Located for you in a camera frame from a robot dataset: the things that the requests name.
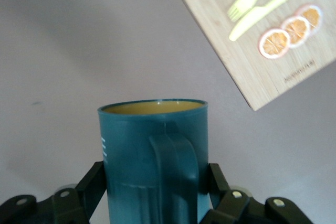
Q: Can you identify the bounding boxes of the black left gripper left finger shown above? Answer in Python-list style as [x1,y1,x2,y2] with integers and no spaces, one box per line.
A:
[0,161,107,224]

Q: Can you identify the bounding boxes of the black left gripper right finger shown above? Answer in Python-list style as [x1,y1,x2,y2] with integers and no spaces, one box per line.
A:
[199,163,313,224]

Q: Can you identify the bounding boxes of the teal cup yellow inside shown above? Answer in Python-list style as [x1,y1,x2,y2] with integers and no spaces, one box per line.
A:
[97,99,211,224]

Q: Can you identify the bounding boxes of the large table cover sheet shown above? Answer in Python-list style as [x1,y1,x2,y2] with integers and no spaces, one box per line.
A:
[0,0,336,224]

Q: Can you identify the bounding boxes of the dried orange slice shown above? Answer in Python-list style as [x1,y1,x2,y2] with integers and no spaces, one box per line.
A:
[258,28,291,60]
[280,15,311,49]
[296,4,323,36]

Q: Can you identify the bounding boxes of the yellow plastic knife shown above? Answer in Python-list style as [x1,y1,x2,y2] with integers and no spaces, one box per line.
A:
[229,0,316,42]

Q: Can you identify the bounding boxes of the wooden cutting board metal handle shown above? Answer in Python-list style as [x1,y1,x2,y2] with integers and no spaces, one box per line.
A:
[167,0,336,112]

